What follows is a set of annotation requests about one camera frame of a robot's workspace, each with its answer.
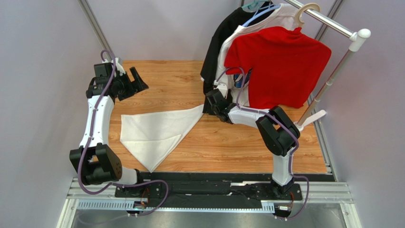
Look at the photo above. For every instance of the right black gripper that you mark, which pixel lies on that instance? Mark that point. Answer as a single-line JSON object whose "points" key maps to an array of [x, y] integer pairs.
{"points": [[214, 98]]}

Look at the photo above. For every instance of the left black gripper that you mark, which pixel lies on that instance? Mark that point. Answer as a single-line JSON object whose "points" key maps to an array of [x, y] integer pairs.
{"points": [[134, 87]]}

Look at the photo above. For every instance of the white cloth napkin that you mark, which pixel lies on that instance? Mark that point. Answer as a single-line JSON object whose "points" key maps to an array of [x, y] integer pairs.
{"points": [[151, 137]]}

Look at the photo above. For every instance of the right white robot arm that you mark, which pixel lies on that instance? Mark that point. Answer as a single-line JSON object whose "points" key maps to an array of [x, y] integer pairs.
{"points": [[277, 130]]}

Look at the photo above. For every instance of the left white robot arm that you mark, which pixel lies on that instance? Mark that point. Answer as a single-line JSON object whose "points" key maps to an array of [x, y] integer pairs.
{"points": [[94, 160]]}

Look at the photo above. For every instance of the red t-shirt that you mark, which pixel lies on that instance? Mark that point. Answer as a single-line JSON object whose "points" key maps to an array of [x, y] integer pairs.
{"points": [[289, 70]]}

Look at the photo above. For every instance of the black t-shirt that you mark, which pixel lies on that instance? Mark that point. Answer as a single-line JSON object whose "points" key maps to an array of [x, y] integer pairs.
{"points": [[226, 28]]}

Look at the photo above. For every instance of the blue hanger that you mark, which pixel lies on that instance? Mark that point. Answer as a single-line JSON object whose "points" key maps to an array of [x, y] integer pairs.
{"points": [[259, 14]]}

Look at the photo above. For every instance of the teal hanger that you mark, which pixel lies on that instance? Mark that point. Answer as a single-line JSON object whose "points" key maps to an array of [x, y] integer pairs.
{"points": [[255, 5]]}

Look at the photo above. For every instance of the white flower print t-shirt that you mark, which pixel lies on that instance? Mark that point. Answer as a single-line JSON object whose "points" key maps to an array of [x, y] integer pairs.
{"points": [[240, 52]]}

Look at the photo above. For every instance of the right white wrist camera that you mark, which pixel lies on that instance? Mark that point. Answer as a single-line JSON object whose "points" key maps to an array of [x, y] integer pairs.
{"points": [[222, 87]]}

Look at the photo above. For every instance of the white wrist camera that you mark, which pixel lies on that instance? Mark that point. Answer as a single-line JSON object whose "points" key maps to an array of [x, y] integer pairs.
{"points": [[222, 87], [119, 66]]}

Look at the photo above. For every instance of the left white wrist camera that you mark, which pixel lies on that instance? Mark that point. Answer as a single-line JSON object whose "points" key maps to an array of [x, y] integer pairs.
{"points": [[119, 66]]}

